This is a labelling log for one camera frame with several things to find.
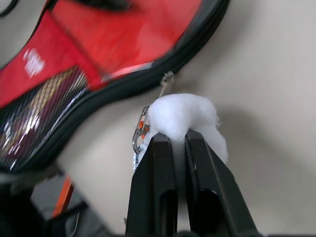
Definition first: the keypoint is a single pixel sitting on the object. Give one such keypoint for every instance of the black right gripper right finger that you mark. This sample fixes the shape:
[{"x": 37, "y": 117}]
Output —
[{"x": 212, "y": 192}]

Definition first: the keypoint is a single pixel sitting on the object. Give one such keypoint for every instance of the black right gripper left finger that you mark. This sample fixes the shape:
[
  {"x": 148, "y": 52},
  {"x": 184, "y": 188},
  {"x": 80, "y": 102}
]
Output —
[{"x": 153, "y": 187}]

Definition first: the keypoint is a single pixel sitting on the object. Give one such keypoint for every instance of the silver carabiner clip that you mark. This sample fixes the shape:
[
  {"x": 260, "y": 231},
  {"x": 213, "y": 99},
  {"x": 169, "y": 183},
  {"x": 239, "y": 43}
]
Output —
[{"x": 138, "y": 138}]

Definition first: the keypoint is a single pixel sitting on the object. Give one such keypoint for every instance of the white fluffy pom-pom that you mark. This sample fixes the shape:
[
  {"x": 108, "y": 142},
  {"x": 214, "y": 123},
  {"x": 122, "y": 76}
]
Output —
[{"x": 180, "y": 116}]

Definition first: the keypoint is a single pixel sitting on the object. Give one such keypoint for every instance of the red black paddle case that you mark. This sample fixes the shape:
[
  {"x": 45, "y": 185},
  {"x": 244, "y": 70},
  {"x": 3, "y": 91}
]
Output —
[{"x": 118, "y": 44}]

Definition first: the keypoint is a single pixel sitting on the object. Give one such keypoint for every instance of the orange bar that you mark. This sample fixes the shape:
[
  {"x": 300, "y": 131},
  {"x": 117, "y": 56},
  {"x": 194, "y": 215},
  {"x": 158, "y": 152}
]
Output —
[{"x": 65, "y": 190}]

